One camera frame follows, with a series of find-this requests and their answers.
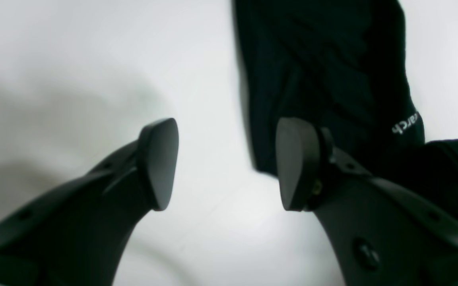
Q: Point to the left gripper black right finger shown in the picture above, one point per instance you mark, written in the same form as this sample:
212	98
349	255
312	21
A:
383	234

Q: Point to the black t-shirt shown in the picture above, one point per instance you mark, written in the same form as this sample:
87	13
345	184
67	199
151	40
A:
340	64

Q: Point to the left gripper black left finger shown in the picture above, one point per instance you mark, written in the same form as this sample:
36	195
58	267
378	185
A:
75	234

